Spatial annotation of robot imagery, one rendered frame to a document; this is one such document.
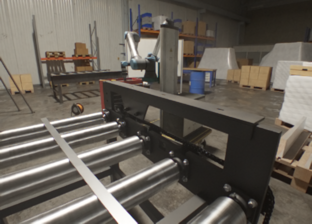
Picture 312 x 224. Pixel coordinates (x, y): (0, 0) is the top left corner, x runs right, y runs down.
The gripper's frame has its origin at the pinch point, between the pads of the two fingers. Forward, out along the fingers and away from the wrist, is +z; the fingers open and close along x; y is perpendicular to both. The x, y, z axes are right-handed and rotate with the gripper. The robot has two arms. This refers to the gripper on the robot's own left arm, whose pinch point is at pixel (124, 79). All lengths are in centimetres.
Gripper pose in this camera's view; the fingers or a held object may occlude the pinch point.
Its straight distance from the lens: 323.2
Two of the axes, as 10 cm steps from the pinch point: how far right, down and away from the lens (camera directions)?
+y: -7.2, -0.6, 6.9
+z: 0.8, 9.8, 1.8
